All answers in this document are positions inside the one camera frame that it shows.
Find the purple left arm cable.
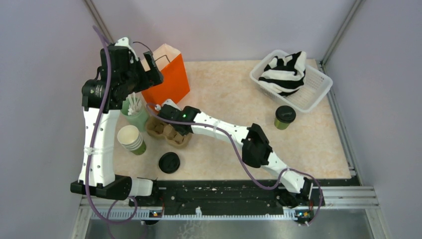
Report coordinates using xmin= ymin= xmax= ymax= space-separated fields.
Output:
xmin=85 ymin=25 xmax=147 ymax=238

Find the brown cardboard cup carrier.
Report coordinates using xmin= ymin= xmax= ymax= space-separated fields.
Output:
xmin=145 ymin=116 xmax=192 ymax=149

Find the black and white striped cloth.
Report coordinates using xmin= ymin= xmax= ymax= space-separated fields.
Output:
xmin=258 ymin=51 xmax=307 ymax=97

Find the orange paper bag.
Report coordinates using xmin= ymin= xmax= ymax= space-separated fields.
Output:
xmin=141 ymin=44 xmax=190 ymax=104

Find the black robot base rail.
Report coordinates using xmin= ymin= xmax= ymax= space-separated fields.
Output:
xmin=128 ymin=178 xmax=325 ymax=217

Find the green cup with white stirrers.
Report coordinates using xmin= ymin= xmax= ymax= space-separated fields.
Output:
xmin=121 ymin=93 xmax=149 ymax=132

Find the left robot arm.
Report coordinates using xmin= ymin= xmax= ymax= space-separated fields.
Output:
xmin=70 ymin=37 xmax=163 ymax=206

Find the white cable duct strip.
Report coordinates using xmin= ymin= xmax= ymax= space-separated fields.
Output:
xmin=98 ymin=207 xmax=297 ymax=221

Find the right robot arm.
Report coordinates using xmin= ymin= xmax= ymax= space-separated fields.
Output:
xmin=148 ymin=103 xmax=314 ymax=205

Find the stack of black cup lids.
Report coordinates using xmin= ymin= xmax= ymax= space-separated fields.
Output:
xmin=158 ymin=152 xmax=180 ymax=174

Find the green paper coffee cup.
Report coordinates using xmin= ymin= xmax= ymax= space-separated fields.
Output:
xmin=274 ymin=118 xmax=291 ymax=130

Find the white plastic basket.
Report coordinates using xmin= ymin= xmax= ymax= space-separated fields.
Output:
xmin=249 ymin=49 xmax=333 ymax=113

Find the stack of green paper cups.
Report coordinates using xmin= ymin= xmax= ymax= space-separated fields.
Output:
xmin=117 ymin=125 xmax=146 ymax=155

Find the black cup lid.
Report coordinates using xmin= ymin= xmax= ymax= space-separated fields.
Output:
xmin=275 ymin=106 xmax=297 ymax=123

